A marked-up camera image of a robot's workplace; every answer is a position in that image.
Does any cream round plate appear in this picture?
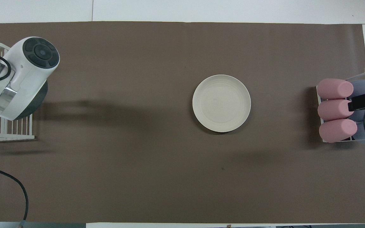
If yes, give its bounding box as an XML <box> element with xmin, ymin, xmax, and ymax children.
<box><xmin>192</xmin><ymin>75</ymin><xmax>251</xmax><ymax>133</ymax></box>

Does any pink plastic cup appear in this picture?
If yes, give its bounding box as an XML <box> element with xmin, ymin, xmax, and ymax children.
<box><xmin>316</xmin><ymin>79</ymin><xmax>354</xmax><ymax>99</ymax></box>
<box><xmin>317</xmin><ymin>99</ymin><xmax>355</xmax><ymax>121</ymax></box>
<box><xmin>319</xmin><ymin>119</ymin><xmax>358</xmax><ymax>143</ymax></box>

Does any brown table mat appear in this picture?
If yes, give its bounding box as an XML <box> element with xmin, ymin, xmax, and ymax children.
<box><xmin>0</xmin><ymin>22</ymin><xmax>365</xmax><ymax>224</ymax></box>

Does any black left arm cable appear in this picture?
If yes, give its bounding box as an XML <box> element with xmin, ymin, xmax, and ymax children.
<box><xmin>0</xmin><ymin>52</ymin><xmax>29</xmax><ymax>223</ymax></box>

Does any white wire dish rack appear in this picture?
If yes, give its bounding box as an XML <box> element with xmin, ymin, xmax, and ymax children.
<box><xmin>0</xmin><ymin>42</ymin><xmax>35</xmax><ymax>142</ymax></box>

